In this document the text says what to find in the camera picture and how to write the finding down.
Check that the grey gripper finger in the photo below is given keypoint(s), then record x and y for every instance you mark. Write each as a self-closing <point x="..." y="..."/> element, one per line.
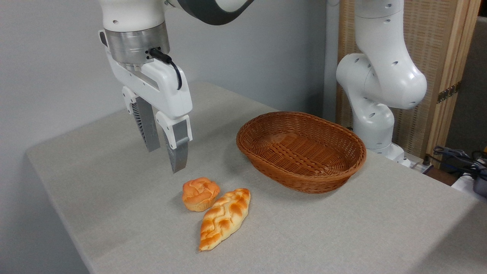
<point x="179" y="148"/>
<point x="148" y="125"/>

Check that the round orange bread bun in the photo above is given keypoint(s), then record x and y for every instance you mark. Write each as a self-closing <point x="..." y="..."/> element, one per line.
<point x="200" y="193"/>

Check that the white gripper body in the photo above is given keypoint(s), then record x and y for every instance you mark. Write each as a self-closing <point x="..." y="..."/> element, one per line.
<point x="167" y="89"/>

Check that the metal screen hinge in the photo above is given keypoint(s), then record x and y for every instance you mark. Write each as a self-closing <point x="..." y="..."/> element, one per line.
<point x="448" y="92"/>

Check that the grey tablecloth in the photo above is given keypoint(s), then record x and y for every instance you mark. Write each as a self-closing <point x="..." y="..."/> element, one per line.
<point x="125" y="213"/>

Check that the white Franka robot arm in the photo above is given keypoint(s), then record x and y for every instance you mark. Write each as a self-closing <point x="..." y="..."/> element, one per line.
<point x="384" y="76"/>

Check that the wooden woven folding screen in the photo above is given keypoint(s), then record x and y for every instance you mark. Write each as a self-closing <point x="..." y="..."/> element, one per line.
<point x="437" y="42"/>

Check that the long braided bread loaf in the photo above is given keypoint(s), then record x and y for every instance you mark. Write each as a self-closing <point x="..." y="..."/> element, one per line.
<point x="224" y="219"/>

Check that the brown wicker oval basket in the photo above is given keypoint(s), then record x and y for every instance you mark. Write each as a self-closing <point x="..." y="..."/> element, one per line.
<point x="300" y="152"/>

